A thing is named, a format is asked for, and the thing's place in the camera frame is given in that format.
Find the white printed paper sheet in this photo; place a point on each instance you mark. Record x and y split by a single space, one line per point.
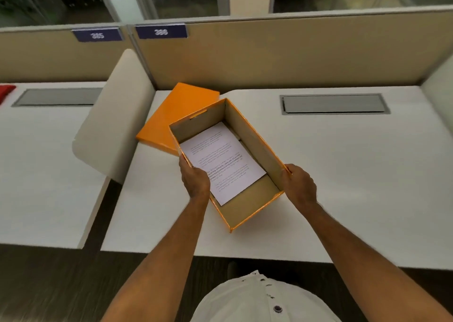
223 162

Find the person's left fingers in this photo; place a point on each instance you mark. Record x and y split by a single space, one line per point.
183 163

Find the red object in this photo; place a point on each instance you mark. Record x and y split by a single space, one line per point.
5 91

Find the person's right forearm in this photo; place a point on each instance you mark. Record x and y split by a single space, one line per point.
368 265

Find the person's right fingers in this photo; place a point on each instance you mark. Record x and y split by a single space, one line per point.
287 171

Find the orange cardboard box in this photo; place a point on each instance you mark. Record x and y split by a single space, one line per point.
226 162

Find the orange box lid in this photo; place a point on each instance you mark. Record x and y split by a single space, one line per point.
173 114

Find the person's left forearm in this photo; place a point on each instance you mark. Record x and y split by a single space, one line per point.
159 265

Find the white curved desk divider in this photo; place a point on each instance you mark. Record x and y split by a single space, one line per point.
115 116
439 91

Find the person's white shirt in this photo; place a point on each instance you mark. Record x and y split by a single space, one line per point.
262 298

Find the person's left hand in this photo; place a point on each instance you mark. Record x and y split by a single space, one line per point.
195 182

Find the person's right hand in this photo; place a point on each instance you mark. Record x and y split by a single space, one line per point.
299 187

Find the blue number plate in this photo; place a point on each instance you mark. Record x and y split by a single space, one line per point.
97 35
161 31

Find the beige partition panel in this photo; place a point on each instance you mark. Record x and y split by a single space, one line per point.
293 51
60 54

